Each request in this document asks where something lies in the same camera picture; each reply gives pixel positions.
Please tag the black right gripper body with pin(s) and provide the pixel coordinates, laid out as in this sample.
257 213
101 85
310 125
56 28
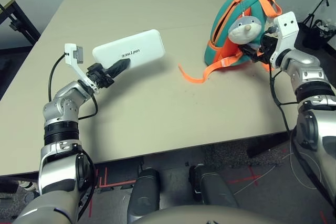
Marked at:
267 48

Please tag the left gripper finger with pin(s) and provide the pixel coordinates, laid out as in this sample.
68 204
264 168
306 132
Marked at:
119 66

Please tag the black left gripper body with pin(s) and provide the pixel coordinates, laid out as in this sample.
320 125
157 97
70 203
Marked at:
99 77

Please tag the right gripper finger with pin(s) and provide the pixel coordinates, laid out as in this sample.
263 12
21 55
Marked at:
256 56
250 48

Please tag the grey white plush toy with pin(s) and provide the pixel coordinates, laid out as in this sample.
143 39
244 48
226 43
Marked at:
244 31

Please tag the white plastic pencil case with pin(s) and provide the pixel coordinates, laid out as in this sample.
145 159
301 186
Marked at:
136 43

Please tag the teal and orange backpack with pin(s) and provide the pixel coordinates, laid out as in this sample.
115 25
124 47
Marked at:
223 19

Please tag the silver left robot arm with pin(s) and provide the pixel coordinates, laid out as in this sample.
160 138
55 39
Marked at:
60 108

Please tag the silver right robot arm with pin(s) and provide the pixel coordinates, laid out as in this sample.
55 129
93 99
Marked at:
309 77

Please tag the black trash bin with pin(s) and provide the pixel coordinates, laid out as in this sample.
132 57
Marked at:
316 39

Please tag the black tripod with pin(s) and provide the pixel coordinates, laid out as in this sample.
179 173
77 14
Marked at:
319 6

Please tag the black table leg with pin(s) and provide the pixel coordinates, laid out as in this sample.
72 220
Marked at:
265 145

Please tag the grey robot left leg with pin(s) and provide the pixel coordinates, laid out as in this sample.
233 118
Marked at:
145 192

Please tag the grey robot leg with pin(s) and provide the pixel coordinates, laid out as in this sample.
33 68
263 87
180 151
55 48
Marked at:
145 192
212 190

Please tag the white striped sneaker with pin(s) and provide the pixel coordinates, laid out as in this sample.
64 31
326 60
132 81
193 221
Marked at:
27 186

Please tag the grey robot right leg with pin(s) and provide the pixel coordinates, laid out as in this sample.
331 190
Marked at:
212 190

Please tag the grey robot torso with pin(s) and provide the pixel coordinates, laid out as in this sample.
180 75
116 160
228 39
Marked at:
210 214

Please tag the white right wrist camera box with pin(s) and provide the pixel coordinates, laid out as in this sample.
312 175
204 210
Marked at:
286 30

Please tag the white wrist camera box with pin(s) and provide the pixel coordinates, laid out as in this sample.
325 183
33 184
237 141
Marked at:
286 30
74 56

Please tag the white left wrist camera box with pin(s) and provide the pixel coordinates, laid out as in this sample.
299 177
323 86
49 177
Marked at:
74 56

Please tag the black metal side table frame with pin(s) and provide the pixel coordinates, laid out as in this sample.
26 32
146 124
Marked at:
18 19

